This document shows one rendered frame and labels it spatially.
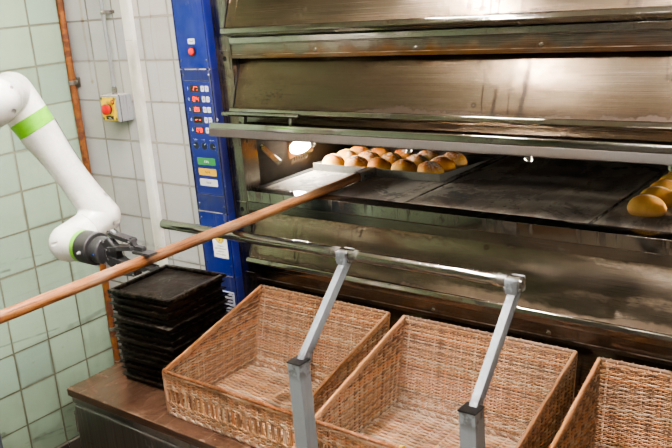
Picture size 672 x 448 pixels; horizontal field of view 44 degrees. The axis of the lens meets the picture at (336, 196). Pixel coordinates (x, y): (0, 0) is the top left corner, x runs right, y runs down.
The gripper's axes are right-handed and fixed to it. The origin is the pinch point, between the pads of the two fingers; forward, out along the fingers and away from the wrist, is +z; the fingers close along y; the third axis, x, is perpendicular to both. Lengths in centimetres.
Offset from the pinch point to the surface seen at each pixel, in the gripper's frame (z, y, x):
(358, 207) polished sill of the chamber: 18, 2, -68
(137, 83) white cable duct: -78, -36, -65
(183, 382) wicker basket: -16, 48, -19
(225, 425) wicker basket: 1, 57, -19
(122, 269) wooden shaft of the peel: 1.7, -0.4, 8.8
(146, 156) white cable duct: -79, -9, -65
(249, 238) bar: 7.4, 2.3, -30.6
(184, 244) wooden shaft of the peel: 1.7, -0.7, -11.9
